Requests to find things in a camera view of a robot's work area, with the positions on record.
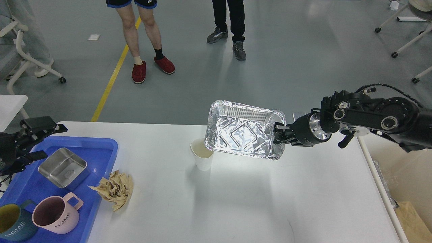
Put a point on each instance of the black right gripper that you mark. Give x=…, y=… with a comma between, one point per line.
x=305, y=131

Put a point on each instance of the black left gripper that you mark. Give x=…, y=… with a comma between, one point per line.
x=33, y=131

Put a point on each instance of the stainless steel tray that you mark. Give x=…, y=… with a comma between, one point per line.
x=64, y=169

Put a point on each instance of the aluminium foil tray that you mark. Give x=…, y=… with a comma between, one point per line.
x=243, y=130

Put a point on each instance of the pink HOME mug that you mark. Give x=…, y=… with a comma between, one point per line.
x=58, y=214

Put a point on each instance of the white paper cup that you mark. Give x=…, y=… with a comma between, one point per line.
x=202, y=155

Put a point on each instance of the brown paper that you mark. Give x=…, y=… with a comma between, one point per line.
x=117, y=189

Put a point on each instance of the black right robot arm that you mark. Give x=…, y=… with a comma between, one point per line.
x=401, y=120

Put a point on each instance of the white side table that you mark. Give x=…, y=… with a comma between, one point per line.
x=10, y=105

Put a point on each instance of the blue HOME mug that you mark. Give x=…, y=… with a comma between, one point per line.
x=16, y=222

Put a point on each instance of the person in grey trousers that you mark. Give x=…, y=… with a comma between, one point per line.
x=33, y=38

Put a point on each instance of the white wheeled chair left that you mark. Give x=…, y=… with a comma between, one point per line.
x=15, y=55

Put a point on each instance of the cream plastic bin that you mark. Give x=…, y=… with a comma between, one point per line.
x=404, y=181

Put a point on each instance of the person in black trousers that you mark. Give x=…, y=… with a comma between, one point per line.
x=237, y=17

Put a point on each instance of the white chair base right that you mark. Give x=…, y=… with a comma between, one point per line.
x=407, y=25

